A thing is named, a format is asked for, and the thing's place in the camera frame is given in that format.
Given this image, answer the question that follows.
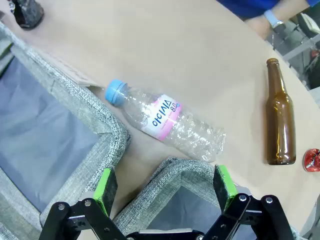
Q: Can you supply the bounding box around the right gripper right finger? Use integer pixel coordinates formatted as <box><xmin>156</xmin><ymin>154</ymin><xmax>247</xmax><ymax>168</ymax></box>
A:
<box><xmin>203</xmin><ymin>164</ymin><xmax>295</xmax><ymax>240</ymax></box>

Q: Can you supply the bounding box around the clear bottle with blue cap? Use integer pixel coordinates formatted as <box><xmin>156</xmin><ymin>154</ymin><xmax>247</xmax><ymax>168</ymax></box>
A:
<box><xmin>104</xmin><ymin>78</ymin><xmax>227</xmax><ymax>163</ymax></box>

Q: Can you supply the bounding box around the person in blue shirt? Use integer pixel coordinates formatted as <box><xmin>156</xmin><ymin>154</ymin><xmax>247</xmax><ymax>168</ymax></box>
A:
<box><xmin>216</xmin><ymin>0</ymin><xmax>320</xmax><ymax>21</ymax></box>

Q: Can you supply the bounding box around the light blue wrist watch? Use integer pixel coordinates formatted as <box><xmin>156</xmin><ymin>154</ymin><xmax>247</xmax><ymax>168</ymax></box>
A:
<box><xmin>263</xmin><ymin>9</ymin><xmax>285</xmax><ymax>29</ymax></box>

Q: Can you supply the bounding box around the black and green drink can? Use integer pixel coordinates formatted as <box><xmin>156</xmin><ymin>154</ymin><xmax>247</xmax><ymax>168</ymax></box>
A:
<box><xmin>11</xmin><ymin>0</ymin><xmax>45</xmax><ymax>30</ymax></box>

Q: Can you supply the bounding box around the amber glass beer bottle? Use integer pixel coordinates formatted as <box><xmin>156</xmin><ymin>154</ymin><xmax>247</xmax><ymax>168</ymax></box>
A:
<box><xmin>265</xmin><ymin>57</ymin><xmax>297</xmax><ymax>166</ymax></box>

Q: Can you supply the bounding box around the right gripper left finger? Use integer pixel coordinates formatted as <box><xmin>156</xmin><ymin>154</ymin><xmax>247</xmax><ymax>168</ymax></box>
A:
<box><xmin>38</xmin><ymin>166</ymin><xmax>126</xmax><ymax>240</ymax></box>

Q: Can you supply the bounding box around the grey fabric basket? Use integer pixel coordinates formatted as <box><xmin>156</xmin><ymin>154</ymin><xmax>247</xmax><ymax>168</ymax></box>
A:
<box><xmin>0</xmin><ymin>22</ymin><xmax>132</xmax><ymax>240</ymax></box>
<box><xmin>112</xmin><ymin>156</ymin><xmax>253</xmax><ymax>240</ymax></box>

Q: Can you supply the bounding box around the person's left forearm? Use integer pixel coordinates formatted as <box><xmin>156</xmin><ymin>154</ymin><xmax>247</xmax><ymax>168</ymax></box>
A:
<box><xmin>273</xmin><ymin>0</ymin><xmax>305</xmax><ymax>24</ymax></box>

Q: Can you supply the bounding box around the person's left hand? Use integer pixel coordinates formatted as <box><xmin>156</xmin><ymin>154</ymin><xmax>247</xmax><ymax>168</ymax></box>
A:
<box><xmin>244</xmin><ymin>13</ymin><xmax>273</xmax><ymax>39</ymax></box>

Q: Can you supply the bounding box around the crushed red soda can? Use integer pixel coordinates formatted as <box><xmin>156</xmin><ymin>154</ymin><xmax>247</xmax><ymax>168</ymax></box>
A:
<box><xmin>303</xmin><ymin>148</ymin><xmax>320</xmax><ymax>173</ymax></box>

